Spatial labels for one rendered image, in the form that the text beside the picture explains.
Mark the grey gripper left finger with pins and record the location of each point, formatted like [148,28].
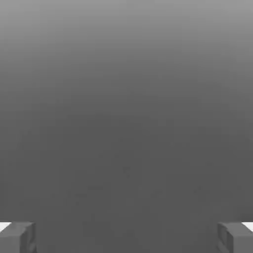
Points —
[17,239]

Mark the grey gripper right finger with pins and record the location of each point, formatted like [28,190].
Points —
[235,239]

